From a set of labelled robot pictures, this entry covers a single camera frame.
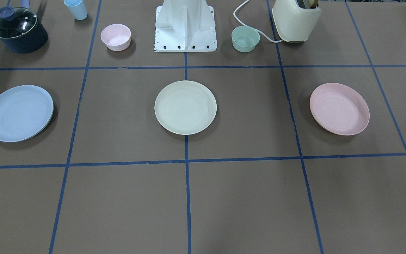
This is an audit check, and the pink plate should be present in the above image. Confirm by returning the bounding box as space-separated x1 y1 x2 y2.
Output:
309 83 370 136

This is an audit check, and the light blue plate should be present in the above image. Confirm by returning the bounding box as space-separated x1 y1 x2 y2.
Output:
0 85 54 143

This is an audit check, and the cream plate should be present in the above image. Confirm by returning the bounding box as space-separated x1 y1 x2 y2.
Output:
154 80 217 135

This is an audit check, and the green bowl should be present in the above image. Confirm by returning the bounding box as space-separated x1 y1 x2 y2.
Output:
231 25 260 53

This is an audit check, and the pink bowl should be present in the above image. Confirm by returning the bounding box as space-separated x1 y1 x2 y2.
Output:
100 24 131 52

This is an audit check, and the light blue cup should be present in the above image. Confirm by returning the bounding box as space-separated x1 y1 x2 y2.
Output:
63 0 88 20

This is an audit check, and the dark blue pot with lid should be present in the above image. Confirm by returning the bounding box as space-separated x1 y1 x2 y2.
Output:
0 0 49 53

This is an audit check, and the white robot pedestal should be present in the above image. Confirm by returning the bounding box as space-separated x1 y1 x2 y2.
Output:
154 0 217 53

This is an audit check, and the white toaster cable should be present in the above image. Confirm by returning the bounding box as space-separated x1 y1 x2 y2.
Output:
233 0 283 43

